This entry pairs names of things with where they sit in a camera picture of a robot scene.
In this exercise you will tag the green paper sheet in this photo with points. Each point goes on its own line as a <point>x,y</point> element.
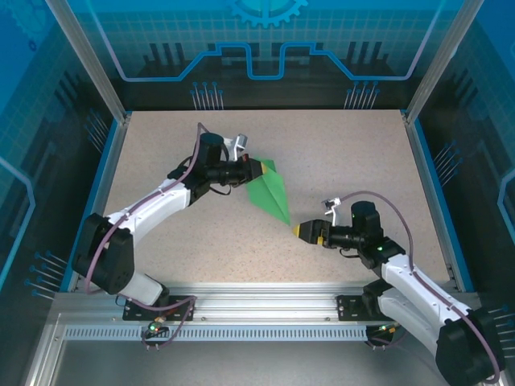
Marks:
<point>267,193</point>

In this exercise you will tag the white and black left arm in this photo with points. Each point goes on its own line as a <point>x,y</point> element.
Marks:
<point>153,205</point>

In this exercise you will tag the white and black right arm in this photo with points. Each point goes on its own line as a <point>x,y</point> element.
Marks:
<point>410,289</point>

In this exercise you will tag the small connector with green light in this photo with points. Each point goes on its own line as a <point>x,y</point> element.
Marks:
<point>386,329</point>
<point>155,327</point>

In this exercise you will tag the grey metal shelf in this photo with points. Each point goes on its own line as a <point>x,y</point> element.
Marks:
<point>261,366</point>

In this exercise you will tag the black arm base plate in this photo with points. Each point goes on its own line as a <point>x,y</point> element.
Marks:
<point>183,307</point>
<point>348,307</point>

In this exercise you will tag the blue printed enclosure panel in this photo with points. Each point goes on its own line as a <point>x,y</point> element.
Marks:
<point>261,96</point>
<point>483,140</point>
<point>36,161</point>

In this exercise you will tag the long aluminium frame rail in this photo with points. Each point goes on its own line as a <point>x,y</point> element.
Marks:
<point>261,305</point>

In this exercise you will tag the aluminium side rail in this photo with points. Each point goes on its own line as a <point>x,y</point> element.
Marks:
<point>415,140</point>
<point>105,181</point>

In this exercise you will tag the aluminium upright post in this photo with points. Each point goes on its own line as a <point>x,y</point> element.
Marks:
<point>442,64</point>
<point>88,60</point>

